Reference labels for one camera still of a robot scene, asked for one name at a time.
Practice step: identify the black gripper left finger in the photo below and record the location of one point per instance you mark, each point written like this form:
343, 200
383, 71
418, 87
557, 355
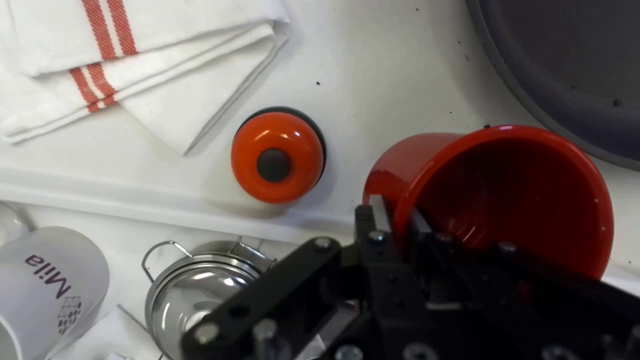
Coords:
372, 226

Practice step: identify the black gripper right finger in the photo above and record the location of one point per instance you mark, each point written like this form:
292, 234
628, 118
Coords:
466, 267

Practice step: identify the red mug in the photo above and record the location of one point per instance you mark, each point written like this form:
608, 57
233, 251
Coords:
521, 186

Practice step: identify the white Mila mug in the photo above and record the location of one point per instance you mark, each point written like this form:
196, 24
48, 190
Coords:
46, 287

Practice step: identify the orange round knob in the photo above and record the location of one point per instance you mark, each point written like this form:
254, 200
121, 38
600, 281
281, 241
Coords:
277, 160

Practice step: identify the white plastic tray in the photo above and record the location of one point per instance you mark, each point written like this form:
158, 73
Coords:
380, 80

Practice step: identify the black frying pan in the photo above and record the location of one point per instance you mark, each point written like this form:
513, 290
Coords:
572, 66

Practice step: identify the white towel red stripes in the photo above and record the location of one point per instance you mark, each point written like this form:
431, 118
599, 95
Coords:
166, 73

